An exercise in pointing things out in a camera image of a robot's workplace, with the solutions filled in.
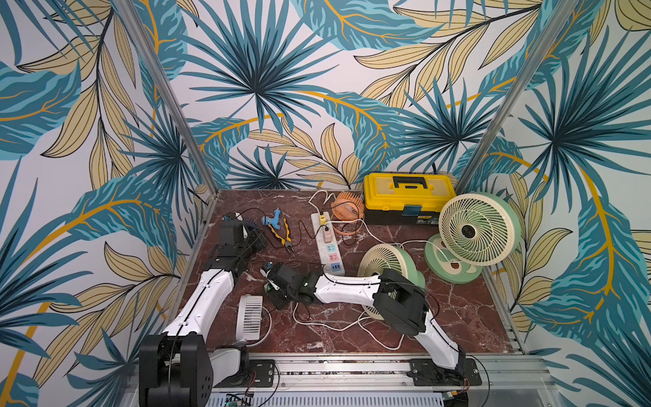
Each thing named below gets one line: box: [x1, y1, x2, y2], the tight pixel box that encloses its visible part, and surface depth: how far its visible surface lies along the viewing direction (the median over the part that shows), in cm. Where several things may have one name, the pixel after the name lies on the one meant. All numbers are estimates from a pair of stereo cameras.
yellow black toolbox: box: [363, 171, 457, 226], surface depth 100 cm
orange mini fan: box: [330, 191, 366, 236], surface depth 103 cm
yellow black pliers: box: [267, 217, 295, 254], surface depth 103 cm
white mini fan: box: [232, 294, 273, 347], surface depth 74 cm
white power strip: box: [310, 211, 346, 277], surface depth 98 cm
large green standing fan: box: [423, 191, 523, 285], surface depth 79 cm
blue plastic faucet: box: [261, 208, 281, 230], surface depth 109 cm
